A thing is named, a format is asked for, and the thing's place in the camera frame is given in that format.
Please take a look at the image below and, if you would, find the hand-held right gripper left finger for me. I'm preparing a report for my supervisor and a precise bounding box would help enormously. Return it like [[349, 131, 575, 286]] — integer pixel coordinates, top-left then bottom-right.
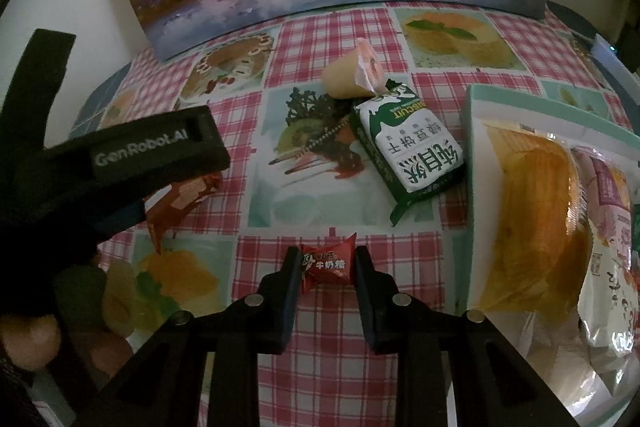
[[85, 246, 305, 427]]

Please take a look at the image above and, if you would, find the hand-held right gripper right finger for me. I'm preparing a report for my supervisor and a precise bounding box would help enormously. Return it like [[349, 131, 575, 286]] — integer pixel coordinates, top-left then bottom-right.
[[353, 245, 581, 427]]

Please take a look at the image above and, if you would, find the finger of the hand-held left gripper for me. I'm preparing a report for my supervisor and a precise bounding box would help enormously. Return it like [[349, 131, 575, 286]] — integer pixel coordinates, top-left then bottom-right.
[[95, 196, 149, 241]]

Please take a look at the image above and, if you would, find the red candy packet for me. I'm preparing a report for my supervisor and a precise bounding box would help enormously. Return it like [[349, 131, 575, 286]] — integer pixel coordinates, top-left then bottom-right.
[[284, 232, 358, 295]]

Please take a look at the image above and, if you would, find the brown snack packet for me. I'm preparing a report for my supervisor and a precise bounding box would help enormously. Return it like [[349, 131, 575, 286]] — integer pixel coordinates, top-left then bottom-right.
[[145, 172, 223, 255]]

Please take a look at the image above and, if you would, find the light green box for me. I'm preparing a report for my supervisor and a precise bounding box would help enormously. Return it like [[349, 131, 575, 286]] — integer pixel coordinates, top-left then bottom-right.
[[457, 83, 640, 427]]

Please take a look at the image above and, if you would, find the round cake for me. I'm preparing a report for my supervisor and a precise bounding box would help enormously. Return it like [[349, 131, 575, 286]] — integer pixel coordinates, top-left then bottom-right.
[[472, 122, 596, 328]]

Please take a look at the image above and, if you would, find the white snack packet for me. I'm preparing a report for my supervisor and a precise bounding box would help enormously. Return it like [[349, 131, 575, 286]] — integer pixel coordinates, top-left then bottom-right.
[[577, 252, 640, 358]]

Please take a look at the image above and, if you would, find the pale pink snack packet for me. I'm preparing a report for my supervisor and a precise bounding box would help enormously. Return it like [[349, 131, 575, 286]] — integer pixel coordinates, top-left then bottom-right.
[[585, 202, 640, 268]]

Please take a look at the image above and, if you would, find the magenta snack packet orange print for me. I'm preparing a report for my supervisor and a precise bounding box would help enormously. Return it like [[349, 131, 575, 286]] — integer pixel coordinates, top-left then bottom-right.
[[572, 146, 633, 208]]

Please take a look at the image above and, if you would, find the person's left hand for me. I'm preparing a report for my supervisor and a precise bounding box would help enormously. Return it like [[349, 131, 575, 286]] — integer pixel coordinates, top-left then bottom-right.
[[0, 314, 135, 380]]

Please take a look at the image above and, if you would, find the green and white biscuit packet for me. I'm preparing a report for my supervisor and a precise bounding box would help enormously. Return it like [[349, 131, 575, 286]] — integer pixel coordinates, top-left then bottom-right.
[[348, 79, 466, 228]]

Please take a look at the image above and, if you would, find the pink checkered fruit tablecloth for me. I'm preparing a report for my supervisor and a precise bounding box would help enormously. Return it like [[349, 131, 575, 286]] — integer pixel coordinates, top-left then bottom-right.
[[70, 2, 640, 427]]

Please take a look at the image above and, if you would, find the jelly cup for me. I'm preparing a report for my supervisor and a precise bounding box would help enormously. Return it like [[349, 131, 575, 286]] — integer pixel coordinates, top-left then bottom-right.
[[321, 38, 386, 100]]

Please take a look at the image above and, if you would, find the pale blue object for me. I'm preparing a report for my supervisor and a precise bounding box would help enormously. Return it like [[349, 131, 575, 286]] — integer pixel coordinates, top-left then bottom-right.
[[592, 34, 640, 72]]

